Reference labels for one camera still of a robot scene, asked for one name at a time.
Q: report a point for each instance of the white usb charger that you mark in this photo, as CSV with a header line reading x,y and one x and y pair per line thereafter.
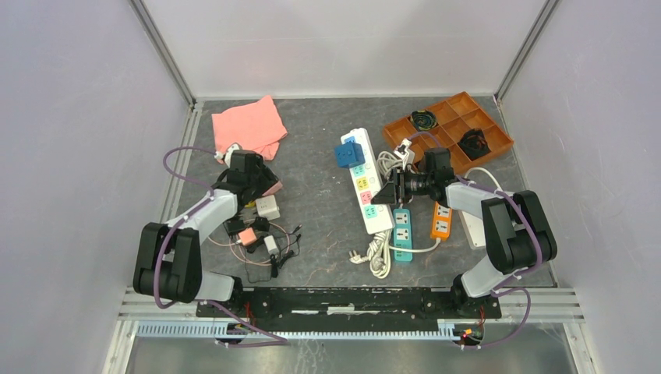
x,y
271,245

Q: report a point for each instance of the teal power strip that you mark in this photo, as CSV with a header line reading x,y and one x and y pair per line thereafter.
x,y
402,235

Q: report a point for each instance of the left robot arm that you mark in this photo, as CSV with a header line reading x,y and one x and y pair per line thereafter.
x,y
169,262

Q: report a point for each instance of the small pink charger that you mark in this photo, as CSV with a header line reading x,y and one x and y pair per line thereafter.
x,y
247,237

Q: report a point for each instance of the pink cube socket adapter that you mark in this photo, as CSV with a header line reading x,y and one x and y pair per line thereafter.
x,y
274,188

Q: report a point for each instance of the white long power strip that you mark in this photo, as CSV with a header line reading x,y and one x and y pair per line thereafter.
x,y
378,218

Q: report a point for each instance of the orange divided tray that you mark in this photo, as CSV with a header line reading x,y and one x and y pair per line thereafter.
x,y
458,124

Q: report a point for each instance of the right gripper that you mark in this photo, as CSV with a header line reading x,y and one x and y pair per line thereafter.
x,y
387,195

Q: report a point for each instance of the pink cloth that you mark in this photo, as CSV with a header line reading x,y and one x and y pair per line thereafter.
x,y
257,127

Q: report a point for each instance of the white printed plug adapter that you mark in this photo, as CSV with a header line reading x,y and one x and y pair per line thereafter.
x,y
267,207

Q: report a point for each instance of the black power adapter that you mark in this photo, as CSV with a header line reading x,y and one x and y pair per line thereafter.
x,y
234,226

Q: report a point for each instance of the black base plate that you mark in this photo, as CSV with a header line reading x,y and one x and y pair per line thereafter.
x,y
356,310

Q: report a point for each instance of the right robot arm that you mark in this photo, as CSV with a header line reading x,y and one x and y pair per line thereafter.
x,y
518,236

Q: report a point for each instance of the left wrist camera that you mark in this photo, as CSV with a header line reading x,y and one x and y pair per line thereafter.
x,y
226,156

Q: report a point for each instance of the white small power strip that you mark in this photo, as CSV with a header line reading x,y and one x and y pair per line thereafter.
x,y
474,230

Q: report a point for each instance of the blue cube socket adapter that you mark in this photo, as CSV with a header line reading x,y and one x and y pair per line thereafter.
x,y
349,155

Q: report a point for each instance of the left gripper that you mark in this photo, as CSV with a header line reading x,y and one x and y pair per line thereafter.
x,y
267,179

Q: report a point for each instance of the orange power strip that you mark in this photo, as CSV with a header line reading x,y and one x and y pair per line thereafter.
x,y
441,222

